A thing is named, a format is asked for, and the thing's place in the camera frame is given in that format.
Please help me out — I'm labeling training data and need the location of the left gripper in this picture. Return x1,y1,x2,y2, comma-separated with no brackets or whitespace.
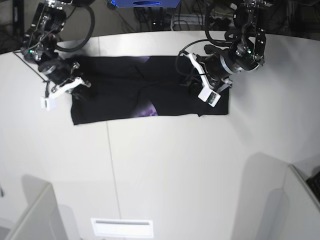
181,53,234,97

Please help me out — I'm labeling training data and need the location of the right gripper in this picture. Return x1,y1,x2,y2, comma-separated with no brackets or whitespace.
38,58,92,88

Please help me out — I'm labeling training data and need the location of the black T-shirt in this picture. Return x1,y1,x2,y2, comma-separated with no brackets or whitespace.
68,56,229,125

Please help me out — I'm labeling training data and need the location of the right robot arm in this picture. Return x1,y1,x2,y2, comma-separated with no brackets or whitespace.
13,0,96,92

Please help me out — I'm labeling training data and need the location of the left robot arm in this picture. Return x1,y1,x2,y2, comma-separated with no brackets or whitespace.
175,0,271,94

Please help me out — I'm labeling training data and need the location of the white power strip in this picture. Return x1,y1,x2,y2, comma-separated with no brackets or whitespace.
171,14,205,26

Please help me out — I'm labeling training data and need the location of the blue box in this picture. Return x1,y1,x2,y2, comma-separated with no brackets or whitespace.
110,0,181,8

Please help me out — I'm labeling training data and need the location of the left white partition panel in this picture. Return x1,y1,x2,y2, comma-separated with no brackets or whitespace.
0,175,68,240

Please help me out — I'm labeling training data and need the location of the white partition panel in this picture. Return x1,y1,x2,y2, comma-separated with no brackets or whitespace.
0,175,68,240
261,165,320,240

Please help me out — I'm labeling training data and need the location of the black keyboard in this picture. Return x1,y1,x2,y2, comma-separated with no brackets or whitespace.
306,172,320,201

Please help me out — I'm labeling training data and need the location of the right white partition panel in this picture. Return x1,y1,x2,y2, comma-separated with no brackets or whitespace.
261,165,320,240

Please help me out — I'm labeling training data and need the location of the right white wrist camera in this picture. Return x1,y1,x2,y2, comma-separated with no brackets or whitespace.
40,77,81,111

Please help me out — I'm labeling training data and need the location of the table cable slot cover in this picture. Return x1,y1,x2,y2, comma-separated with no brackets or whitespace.
91,218,154,239

